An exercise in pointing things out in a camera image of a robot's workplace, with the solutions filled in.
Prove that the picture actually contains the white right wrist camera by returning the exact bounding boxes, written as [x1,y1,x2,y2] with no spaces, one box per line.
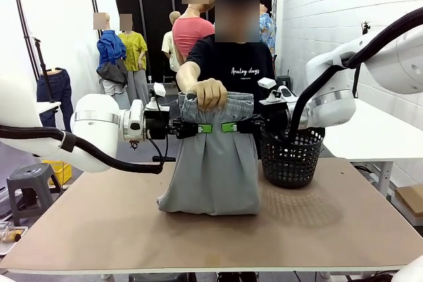
[257,77,294,104]

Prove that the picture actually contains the person in black t-shirt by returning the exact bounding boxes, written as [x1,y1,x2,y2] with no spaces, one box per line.
[175,0,277,151]

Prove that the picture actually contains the dark grey perforated laundry basket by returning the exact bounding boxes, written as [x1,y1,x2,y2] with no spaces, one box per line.
[258,122,327,190]

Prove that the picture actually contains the yellow plastic crate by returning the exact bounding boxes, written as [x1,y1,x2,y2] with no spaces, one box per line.
[42,159,72,186]

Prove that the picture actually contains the white side table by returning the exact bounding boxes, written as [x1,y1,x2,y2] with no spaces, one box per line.
[309,98,423,197]

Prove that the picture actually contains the grey training pants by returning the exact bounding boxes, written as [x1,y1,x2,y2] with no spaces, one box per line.
[156,90,262,217]

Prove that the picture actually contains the black sleeved left arm cable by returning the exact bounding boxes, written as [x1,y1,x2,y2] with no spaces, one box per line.
[0,124,165,175]

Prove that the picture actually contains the white backdrop screen black frame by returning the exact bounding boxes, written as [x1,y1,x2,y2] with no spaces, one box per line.
[0,0,116,104]

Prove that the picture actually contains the white tray with small items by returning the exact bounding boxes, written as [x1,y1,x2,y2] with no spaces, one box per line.
[0,225,29,257]

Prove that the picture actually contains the mannequin in pink top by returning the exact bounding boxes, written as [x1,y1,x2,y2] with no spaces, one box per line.
[169,0,217,74]

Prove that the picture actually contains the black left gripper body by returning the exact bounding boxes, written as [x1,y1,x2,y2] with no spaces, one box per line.
[143,106,173,141]

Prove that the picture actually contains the person's right hand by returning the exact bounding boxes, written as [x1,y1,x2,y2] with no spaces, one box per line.
[188,77,229,112]

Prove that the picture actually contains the brown cardboard box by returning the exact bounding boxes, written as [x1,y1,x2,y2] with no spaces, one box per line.
[394,182,423,219]

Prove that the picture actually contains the black tripod stand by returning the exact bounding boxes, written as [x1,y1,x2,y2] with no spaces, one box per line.
[32,37,56,104]

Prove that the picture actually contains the black sleeved right arm cable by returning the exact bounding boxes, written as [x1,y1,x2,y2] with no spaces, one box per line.
[286,9,423,131]

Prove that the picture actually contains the black sleeved arm cable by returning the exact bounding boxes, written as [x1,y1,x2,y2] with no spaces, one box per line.
[0,124,165,175]
[286,9,423,131]

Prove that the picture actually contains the black curtain backdrop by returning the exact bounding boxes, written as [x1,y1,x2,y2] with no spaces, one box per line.
[113,0,278,85]

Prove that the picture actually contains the mannequin in yellow shirt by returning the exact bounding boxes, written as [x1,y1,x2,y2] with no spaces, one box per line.
[118,13,150,106]

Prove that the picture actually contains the mannequin legs in dark jeans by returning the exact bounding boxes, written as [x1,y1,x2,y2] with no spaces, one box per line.
[36,67,74,133]

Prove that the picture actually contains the mannequin in floral shirt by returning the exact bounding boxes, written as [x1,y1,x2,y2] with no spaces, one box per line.
[258,2,277,59]

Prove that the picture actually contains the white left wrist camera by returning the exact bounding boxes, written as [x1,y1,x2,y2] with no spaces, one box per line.
[145,81,170,110]

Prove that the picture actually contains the grey plastic stool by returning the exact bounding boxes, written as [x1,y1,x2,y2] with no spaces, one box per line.
[6,162,63,227]

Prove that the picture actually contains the person's right forearm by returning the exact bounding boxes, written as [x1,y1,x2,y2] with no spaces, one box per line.
[175,61,204,94]

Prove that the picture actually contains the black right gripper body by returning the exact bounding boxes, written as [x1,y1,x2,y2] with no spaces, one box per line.
[260,101,292,132]

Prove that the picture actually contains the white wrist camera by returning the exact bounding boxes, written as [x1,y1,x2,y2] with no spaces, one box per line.
[257,77,294,104]
[145,81,170,110]

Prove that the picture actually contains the mannequin in blue shirt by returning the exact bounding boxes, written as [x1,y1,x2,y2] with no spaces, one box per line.
[95,12,129,98]

